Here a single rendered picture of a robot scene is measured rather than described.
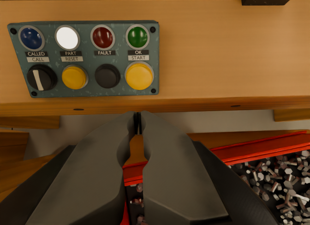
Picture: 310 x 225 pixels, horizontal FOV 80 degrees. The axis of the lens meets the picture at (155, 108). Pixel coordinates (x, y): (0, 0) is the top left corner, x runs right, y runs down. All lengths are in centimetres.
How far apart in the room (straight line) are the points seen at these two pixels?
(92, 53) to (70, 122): 102
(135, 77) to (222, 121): 105
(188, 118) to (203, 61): 92
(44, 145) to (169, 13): 113
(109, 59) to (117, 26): 3
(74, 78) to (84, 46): 3
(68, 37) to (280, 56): 26
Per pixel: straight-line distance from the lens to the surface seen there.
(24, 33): 23
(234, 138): 36
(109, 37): 20
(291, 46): 32
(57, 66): 23
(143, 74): 20
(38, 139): 130
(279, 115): 133
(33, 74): 23
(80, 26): 21
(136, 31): 20
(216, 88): 25
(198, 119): 117
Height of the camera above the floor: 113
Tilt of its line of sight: 82 degrees down
